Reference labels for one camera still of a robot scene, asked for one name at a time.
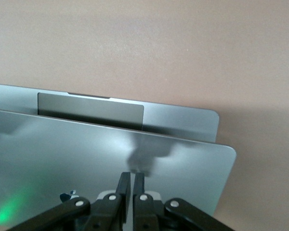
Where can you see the silver grey laptop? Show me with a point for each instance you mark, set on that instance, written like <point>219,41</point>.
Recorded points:
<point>62,149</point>

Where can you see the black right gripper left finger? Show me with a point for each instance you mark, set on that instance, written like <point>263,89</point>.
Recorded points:
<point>106,211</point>

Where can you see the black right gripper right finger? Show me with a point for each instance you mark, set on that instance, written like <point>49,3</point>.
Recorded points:
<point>144,211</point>

